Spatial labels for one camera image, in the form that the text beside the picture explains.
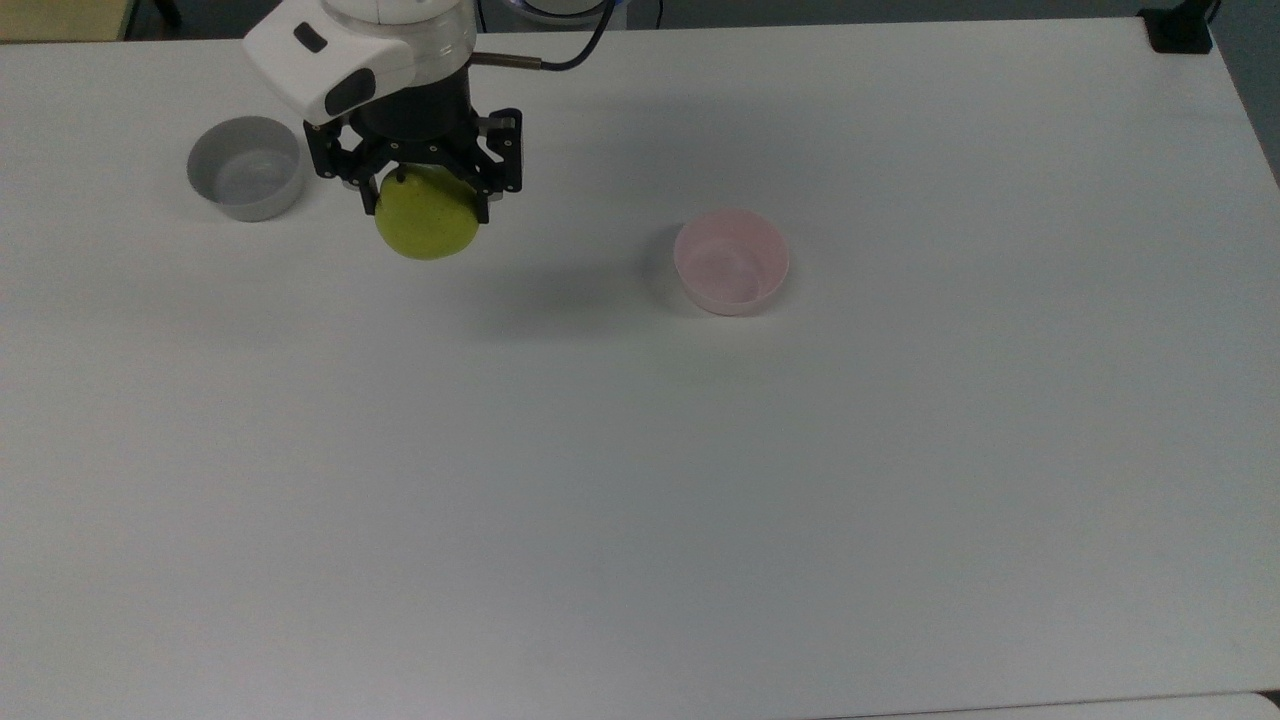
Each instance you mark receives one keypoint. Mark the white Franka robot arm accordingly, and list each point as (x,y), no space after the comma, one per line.
(400,40)

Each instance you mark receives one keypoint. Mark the black corner clamp mount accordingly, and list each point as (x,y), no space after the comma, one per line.
(1180,30)

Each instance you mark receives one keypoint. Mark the grey plastic bowl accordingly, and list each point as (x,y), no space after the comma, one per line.
(245,170)

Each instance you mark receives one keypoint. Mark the pink plastic bowl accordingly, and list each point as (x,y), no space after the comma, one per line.
(730,265)

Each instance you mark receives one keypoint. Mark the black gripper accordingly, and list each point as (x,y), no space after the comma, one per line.
(420,125)

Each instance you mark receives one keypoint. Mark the green pear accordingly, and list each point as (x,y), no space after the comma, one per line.
(425,220)

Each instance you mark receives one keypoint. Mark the yellowish wooden board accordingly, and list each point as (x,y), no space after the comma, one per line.
(60,18)

